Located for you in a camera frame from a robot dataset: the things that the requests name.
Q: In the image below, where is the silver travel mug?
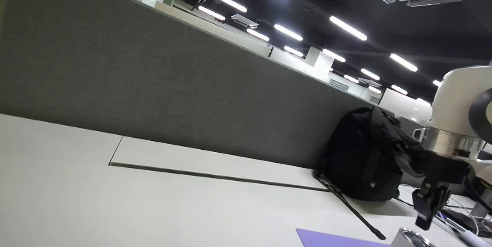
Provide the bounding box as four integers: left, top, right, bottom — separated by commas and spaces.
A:
391, 227, 437, 247

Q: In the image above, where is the black flat device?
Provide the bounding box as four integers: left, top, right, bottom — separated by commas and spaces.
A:
442, 208, 492, 239

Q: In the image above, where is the white cylindrical object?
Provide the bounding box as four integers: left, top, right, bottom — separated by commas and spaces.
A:
459, 230, 492, 247

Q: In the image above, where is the black backpack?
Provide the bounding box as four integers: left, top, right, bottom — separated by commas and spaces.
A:
313, 106, 424, 240

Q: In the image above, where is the purple mat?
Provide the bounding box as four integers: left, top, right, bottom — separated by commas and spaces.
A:
296, 228, 392, 247

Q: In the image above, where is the small ceiling air conditioner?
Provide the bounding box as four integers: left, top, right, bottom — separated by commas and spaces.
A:
231, 13, 259, 28

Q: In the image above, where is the grey partition panel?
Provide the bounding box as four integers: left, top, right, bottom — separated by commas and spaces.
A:
0, 0, 389, 170

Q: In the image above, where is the white cable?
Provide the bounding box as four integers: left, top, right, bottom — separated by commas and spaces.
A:
438, 197, 482, 236

